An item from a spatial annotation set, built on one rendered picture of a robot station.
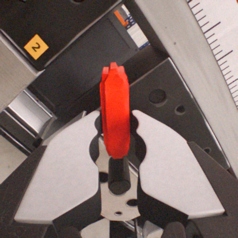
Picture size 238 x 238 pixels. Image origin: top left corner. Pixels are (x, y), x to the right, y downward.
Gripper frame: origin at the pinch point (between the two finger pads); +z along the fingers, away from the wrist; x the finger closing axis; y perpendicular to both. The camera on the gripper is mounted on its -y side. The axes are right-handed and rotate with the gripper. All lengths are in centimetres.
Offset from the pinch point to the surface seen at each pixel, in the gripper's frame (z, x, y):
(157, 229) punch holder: 2.6, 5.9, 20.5
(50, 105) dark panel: 57, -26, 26
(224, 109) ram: 2.9, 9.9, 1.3
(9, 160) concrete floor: 100, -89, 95
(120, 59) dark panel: 57, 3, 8
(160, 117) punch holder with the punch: 2.8, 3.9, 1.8
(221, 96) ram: 2.9, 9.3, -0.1
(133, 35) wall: 419, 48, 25
